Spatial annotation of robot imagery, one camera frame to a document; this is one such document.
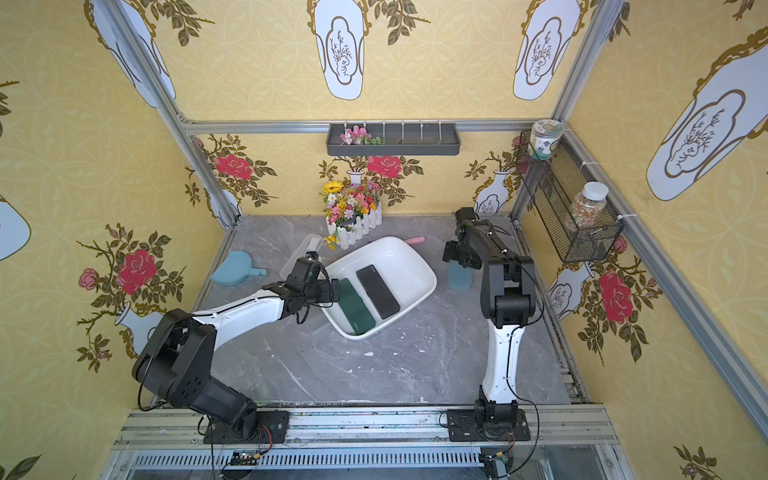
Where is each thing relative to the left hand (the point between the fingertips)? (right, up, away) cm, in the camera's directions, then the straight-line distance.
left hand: (315, 284), depth 94 cm
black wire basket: (+75, +32, 0) cm, 82 cm away
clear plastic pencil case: (-6, +13, +16) cm, 22 cm away
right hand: (+51, +8, +9) cm, 52 cm away
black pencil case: (+19, -3, +4) cm, 20 cm away
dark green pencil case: (+12, -7, -2) cm, 14 cm away
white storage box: (+29, +3, +7) cm, 30 cm away
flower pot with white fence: (+10, +23, +6) cm, 26 cm away
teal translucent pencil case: (+46, +2, +3) cm, 46 cm away
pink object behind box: (+33, +14, +19) cm, 41 cm away
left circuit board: (-12, -40, -21) cm, 47 cm away
